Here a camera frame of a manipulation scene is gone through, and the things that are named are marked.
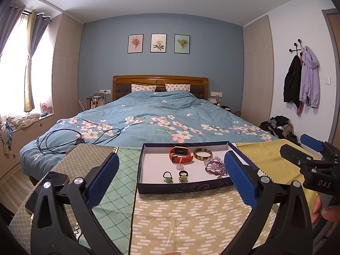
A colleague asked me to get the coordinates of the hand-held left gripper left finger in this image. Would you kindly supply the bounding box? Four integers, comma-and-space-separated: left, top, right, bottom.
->
30, 153, 120, 255

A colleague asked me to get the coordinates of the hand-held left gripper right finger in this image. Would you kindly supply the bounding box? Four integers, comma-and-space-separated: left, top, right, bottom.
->
224, 150, 314, 255

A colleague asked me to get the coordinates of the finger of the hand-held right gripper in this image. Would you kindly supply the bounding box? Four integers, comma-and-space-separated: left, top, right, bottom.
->
279, 143, 332, 177
300, 133, 340, 162

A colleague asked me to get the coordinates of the purple beaded bracelet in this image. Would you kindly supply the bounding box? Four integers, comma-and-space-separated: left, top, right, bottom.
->
205, 163, 229, 176

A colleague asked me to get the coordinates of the purple bead bracelet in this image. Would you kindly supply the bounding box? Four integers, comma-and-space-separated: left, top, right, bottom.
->
204, 158, 226, 169

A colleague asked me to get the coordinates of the olive tortoiseshell bangle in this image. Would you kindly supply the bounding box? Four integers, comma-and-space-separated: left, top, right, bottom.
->
193, 149, 213, 162

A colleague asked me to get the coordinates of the dark blue shallow box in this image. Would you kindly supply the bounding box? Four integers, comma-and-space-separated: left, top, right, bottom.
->
137, 141, 259, 194

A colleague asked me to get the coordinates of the pink flower hair tie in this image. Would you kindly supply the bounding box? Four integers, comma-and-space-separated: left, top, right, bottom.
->
174, 157, 187, 171

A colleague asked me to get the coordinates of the orange smartwatch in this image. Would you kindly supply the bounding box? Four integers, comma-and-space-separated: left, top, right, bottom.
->
169, 147, 193, 163

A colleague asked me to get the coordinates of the person's right hand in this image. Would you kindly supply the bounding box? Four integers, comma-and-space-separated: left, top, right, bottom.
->
311, 194, 340, 224

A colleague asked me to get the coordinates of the green diamond fabric swatch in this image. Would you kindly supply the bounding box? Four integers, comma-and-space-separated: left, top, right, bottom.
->
80, 146, 144, 255

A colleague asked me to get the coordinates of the white lettered fabric swatch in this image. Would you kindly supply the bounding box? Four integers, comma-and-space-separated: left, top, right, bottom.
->
251, 162, 269, 181

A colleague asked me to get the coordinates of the olive lattice fabric swatch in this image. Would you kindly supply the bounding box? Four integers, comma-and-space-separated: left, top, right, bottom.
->
8, 145, 119, 239

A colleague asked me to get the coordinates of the mustard yellow fabric swatch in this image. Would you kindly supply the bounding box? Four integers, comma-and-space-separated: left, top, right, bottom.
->
235, 138, 322, 200

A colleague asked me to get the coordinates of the dark clothes heap on floor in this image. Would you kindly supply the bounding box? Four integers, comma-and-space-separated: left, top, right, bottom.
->
259, 115, 298, 145

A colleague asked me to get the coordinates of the dark smartphone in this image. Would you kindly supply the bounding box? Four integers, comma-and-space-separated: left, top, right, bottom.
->
25, 171, 69, 215

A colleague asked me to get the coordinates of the purple jacket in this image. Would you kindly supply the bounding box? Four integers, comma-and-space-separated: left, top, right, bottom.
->
299, 46, 320, 108

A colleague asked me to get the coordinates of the black jacket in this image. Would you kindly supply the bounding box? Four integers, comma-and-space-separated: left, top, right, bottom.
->
283, 55, 303, 108

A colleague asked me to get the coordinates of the yellow brick pattern fabric swatch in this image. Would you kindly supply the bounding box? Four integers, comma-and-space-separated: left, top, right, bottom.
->
129, 183, 316, 255

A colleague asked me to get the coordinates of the nightstand clutter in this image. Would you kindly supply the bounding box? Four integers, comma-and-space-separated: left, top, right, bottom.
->
210, 97, 241, 116

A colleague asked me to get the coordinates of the group of cosmetic bottles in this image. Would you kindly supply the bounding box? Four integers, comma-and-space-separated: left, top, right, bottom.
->
85, 93, 107, 109

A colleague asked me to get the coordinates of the bed with floral duvet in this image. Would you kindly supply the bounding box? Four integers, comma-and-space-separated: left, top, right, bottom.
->
20, 90, 279, 176

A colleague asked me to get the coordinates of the beige window seat cabinet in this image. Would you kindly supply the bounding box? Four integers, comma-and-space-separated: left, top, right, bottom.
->
0, 113, 57, 181

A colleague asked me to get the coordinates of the beige built-in wardrobe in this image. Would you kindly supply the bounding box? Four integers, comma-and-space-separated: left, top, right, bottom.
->
52, 13, 84, 124
242, 14, 275, 128

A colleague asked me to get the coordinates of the floral pillow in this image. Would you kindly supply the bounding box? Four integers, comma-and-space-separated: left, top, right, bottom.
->
165, 83, 191, 92
131, 84, 157, 93

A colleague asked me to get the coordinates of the light crumpled clothes pile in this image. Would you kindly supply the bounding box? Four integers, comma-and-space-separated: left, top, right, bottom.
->
6, 112, 41, 126

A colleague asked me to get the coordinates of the blue garment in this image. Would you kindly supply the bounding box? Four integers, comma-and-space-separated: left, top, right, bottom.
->
0, 122, 14, 149

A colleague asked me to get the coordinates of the wooden headboard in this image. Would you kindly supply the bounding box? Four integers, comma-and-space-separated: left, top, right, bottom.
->
112, 75, 209, 103

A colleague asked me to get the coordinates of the pink flower framed picture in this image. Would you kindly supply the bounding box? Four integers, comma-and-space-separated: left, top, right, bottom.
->
127, 34, 144, 54

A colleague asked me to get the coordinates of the green plant framed picture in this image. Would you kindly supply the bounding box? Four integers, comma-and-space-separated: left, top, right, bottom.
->
174, 34, 191, 54

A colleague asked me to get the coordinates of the grey and yellow curtain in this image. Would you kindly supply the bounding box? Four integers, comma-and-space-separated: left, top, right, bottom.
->
23, 10, 51, 112
0, 4, 26, 59

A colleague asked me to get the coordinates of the black cable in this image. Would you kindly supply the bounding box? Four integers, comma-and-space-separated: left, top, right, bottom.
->
37, 128, 122, 155

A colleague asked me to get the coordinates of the black wall coat rack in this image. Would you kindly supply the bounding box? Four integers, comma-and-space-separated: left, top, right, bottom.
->
289, 39, 303, 55

